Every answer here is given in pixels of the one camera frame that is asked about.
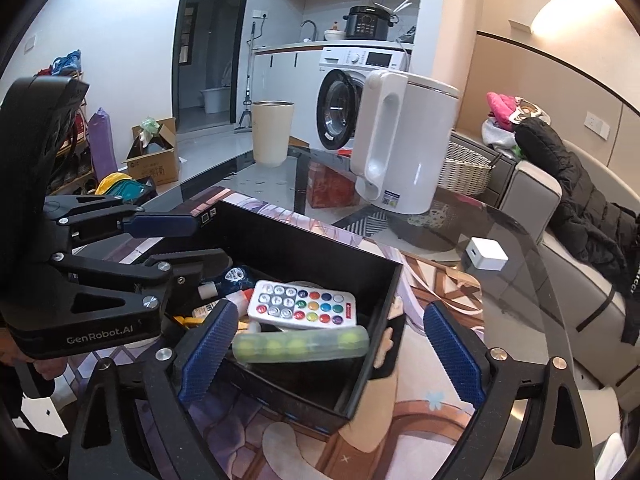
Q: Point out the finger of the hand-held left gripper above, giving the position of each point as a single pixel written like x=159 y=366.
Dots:
x=200 y=262
x=160 y=225

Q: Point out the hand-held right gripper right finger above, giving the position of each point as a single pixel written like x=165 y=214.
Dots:
x=455 y=355

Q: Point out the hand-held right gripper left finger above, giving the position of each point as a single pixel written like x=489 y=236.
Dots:
x=210 y=355

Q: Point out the blue bottle with white label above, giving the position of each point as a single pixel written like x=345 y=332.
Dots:
x=235 y=276

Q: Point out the white tube with red cap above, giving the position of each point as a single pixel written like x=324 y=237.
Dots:
x=210 y=311

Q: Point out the clear case of green balls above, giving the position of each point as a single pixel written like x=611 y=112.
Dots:
x=300 y=347

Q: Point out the white remote with coloured buttons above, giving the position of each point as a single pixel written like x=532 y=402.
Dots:
x=300 y=305

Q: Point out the black storage box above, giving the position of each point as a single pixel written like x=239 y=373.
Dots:
x=310 y=255

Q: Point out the person's left hand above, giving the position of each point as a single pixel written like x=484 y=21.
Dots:
x=47 y=367

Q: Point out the teal bag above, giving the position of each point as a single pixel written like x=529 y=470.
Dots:
x=130 y=191

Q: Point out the shoe rack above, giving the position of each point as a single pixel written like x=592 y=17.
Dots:
x=80 y=160

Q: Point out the cardboard box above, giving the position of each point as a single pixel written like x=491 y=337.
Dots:
x=155 y=167

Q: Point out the yellow bag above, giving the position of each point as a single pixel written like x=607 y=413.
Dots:
x=110 y=182

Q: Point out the purple yoga mat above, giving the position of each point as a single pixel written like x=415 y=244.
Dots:
x=102 y=145

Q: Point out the printed desk mat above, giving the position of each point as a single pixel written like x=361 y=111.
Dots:
x=430 y=290

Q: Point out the green plastic bag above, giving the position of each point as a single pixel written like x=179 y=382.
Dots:
x=150 y=126

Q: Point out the white cube charger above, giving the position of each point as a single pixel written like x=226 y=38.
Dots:
x=485 y=255

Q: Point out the white bucket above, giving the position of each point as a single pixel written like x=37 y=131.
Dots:
x=215 y=101

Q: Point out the mop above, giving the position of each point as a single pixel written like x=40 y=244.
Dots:
x=245 y=115

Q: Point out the cream tumbler cup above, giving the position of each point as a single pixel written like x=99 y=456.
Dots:
x=272 y=135

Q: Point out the wicker basket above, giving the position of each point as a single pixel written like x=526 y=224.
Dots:
x=465 y=170

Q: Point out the beige sofa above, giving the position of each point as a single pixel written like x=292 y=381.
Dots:
x=535 y=185

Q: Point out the white kitchen counter cabinet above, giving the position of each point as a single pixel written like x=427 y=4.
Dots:
x=285 y=72

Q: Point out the black puffer jacket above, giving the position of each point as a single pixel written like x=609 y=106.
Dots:
x=585 y=200

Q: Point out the white electric kettle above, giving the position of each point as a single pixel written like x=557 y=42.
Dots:
x=420 y=150

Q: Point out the kitchen faucet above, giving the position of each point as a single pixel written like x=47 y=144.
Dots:
x=307 y=25

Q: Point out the pink clothing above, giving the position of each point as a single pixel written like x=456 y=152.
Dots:
x=500 y=107

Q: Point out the printed cloth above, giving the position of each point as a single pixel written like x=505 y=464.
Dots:
x=530 y=110

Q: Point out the white bowl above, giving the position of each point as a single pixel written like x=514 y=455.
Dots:
x=334 y=35

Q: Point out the white washing machine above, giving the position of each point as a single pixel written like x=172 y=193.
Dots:
x=370 y=60

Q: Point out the black pressure cooker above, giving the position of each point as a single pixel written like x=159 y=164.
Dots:
x=365 y=22

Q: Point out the wall socket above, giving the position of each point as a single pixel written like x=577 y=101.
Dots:
x=598 y=126

